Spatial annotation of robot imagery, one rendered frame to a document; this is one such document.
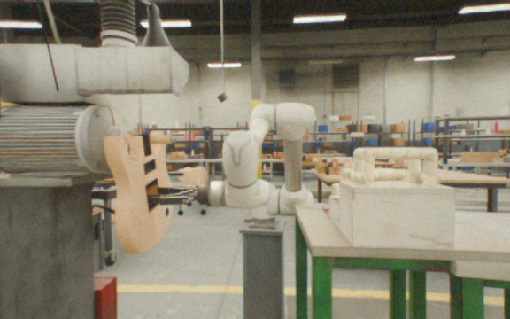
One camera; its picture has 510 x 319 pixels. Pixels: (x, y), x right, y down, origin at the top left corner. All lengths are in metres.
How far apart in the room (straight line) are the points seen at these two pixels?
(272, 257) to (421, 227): 1.03
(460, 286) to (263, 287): 1.10
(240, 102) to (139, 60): 11.32
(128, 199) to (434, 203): 0.87
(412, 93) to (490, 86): 3.02
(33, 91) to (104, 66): 0.31
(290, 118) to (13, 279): 1.22
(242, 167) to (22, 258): 0.83
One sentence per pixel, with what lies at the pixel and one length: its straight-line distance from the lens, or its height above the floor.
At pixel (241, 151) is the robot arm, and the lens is 0.76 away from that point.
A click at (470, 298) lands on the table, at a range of 1.06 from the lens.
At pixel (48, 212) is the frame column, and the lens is 1.17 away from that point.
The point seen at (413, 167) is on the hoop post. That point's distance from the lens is 0.96.
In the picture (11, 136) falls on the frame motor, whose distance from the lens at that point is 1.21.
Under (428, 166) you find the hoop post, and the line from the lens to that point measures 0.89.
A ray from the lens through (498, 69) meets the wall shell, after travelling 15.55.
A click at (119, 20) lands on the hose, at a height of 1.62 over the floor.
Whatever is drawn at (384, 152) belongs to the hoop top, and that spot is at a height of 1.20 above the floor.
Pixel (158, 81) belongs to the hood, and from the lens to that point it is 0.90.
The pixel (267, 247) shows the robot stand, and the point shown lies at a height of 0.60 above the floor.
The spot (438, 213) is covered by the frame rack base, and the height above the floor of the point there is 1.03.
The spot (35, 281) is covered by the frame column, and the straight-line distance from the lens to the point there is 1.27.
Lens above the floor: 1.22
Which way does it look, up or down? 3 degrees down
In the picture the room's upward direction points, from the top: straight up
